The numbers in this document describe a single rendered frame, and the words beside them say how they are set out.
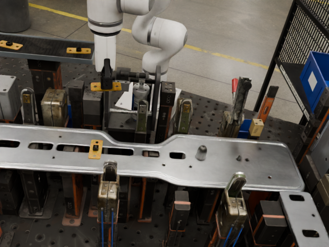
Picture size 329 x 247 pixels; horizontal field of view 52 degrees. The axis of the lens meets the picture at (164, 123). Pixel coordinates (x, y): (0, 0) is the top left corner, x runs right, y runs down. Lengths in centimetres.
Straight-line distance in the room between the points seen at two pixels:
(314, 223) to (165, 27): 88
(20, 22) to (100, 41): 325
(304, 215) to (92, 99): 75
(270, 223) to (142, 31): 86
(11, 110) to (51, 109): 13
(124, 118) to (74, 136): 22
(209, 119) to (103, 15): 107
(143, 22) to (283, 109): 218
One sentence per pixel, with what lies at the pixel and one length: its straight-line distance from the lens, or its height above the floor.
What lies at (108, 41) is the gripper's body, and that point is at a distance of 84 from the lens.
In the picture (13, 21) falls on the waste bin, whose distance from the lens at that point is 403.
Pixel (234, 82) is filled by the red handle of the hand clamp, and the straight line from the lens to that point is 124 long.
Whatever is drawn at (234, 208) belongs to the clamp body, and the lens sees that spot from 95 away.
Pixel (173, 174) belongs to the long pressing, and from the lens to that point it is 104.
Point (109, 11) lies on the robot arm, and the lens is 81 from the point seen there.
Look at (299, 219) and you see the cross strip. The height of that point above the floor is 100.
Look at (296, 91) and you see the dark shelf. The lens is 154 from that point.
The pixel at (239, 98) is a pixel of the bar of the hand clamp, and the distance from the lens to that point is 117.
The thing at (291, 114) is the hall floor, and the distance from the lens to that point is 328.
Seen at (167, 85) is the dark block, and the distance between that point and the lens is 119.
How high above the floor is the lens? 177
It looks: 40 degrees down
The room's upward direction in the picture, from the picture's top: 9 degrees clockwise
